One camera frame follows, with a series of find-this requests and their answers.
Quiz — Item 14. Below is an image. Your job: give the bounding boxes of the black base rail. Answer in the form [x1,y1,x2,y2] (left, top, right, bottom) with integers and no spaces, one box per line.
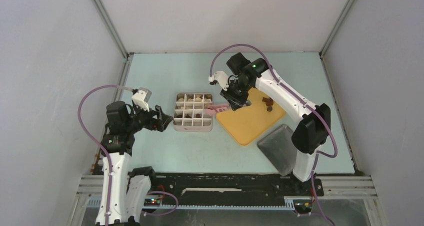
[129,166,325,209]

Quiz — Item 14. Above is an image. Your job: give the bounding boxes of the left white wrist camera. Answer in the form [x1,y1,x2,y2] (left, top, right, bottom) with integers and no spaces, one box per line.
[131,88,152,112]

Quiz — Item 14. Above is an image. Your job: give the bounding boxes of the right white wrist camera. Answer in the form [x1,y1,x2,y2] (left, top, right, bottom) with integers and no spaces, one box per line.
[208,71,229,91]

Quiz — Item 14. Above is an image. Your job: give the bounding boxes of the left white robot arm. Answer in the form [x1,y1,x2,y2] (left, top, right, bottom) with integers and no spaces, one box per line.
[95,101,173,225]

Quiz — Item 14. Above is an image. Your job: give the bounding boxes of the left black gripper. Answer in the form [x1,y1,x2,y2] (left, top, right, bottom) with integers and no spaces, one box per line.
[125,102,172,133]

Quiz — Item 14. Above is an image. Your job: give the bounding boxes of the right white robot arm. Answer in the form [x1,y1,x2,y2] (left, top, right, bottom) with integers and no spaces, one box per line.
[209,53,333,195]

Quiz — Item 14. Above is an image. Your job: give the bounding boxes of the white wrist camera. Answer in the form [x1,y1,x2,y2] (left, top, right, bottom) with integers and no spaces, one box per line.
[208,71,229,91]
[131,88,152,112]

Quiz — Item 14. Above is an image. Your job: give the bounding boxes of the silver metal box lid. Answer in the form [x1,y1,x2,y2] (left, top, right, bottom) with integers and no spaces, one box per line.
[256,124,297,176]

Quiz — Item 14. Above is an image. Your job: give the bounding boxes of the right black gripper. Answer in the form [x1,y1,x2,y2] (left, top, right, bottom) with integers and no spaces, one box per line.
[220,79,252,111]

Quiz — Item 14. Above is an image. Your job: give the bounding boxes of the white compartment chocolate box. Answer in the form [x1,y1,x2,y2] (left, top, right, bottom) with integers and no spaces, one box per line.
[173,93,213,132]

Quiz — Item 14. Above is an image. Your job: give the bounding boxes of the yellow plastic tray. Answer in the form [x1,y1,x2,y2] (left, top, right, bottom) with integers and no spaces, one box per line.
[215,88,286,146]

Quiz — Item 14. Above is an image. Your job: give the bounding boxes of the pink handled metal tongs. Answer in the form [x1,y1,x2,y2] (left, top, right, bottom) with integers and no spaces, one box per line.
[203,103,230,117]

